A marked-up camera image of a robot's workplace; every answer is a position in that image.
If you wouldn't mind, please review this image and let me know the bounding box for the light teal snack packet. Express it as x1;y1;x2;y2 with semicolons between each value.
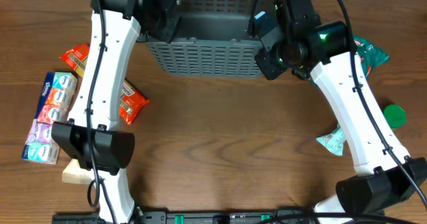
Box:
316;124;346;156

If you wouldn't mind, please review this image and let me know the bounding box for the grey plastic lattice basket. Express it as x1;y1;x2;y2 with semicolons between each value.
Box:
146;0;275;77

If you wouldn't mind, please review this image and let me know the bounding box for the green lid glass jar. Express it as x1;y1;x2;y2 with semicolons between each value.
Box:
383;104;407;129

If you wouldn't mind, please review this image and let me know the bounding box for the Kleenex tissue multipack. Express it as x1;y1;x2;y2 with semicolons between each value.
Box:
21;72;77;165

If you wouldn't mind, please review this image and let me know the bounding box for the beige paper pouch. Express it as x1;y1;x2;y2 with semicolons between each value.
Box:
61;159;91;185

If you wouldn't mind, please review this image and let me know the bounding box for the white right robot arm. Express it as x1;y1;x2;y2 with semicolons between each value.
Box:
247;0;426;223

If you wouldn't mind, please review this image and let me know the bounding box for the orange San Remo spaghetti pack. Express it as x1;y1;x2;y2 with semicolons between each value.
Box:
59;43;149;125

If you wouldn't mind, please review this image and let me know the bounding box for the green Nescafe coffee bag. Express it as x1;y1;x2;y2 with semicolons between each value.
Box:
308;34;390;87

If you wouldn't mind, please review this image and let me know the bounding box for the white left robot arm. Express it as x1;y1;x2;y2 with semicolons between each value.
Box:
52;0;181;223

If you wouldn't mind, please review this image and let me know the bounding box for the black base rail with cables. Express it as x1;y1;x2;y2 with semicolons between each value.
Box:
51;207;427;224

